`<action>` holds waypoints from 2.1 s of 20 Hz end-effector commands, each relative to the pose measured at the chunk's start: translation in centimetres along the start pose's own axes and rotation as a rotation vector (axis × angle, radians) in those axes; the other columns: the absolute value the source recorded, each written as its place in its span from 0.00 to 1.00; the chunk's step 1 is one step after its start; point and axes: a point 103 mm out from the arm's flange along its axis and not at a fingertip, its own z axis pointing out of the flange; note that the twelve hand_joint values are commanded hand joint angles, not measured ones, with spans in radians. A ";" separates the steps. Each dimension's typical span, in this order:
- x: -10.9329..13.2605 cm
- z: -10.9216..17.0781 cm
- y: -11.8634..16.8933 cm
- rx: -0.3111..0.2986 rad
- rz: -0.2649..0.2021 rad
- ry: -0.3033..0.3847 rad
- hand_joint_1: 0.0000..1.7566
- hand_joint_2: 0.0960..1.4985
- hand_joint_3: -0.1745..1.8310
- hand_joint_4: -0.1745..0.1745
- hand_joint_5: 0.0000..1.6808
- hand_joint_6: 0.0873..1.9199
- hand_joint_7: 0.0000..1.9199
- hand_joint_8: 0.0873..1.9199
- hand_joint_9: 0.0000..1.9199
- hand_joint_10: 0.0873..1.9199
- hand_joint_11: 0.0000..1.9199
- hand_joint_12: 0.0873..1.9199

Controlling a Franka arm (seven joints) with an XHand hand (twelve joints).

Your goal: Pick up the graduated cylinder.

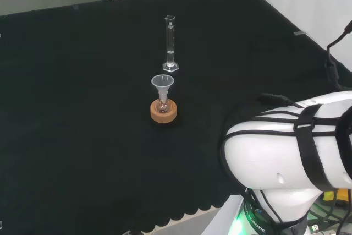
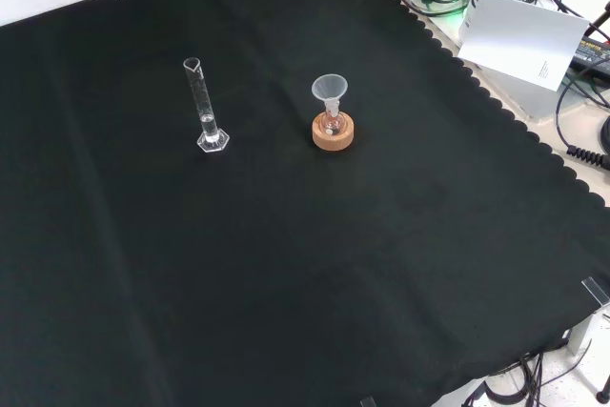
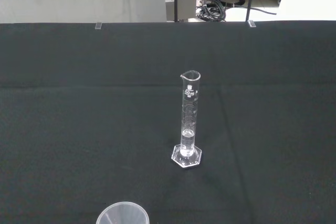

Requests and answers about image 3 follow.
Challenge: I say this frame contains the black bench cloth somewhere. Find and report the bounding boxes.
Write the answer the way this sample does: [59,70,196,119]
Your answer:
[0,20,336,224]

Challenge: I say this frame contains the clear plastic funnel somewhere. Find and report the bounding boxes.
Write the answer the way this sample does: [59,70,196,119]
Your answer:
[95,201,150,224]

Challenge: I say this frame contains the black cable bundle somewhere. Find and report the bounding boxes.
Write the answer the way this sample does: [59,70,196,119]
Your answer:
[195,0,278,22]

